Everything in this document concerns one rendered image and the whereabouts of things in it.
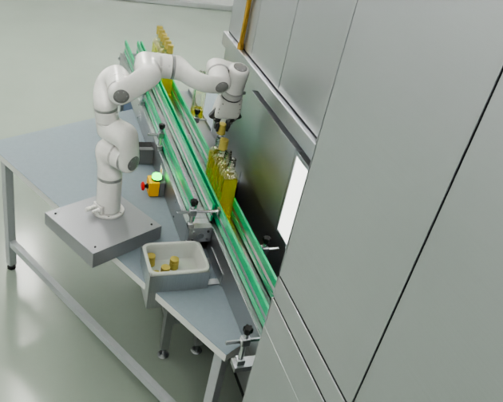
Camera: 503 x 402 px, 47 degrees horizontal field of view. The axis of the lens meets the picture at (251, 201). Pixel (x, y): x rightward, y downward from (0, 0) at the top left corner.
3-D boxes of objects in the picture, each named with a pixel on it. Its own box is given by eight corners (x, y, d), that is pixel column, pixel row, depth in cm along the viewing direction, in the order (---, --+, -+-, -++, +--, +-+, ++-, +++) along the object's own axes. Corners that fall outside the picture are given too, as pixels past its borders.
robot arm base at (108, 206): (96, 225, 222) (97, 191, 214) (79, 209, 229) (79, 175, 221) (130, 214, 232) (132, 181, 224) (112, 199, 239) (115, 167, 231)
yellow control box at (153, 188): (164, 197, 257) (165, 183, 253) (147, 197, 254) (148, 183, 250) (160, 188, 262) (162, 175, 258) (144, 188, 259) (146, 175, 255)
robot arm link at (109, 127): (107, 98, 210) (140, 113, 204) (112, 151, 225) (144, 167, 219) (87, 108, 204) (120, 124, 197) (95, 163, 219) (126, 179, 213)
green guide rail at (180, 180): (194, 222, 223) (196, 205, 219) (191, 222, 223) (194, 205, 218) (125, 52, 356) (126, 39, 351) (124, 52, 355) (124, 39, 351)
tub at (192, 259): (207, 287, 213) (211, 269, 208) (147, 293, 205) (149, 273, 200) (196, 257, 226) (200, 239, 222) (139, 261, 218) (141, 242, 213)
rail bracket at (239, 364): (270, 380, 179) (286, 329, 167) (218, 388, 173) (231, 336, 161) (264, 368, 183) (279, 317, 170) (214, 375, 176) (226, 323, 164)
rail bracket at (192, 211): (218, 227, 223) (223, 201, 216) (175, 230, 217) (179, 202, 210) (215, 223, 225) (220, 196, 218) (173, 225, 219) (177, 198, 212)
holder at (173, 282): (221, 286, 215) (224, 270, 211) (148, 293, 205) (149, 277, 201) (209, 257, 228) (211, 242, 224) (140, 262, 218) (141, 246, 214)
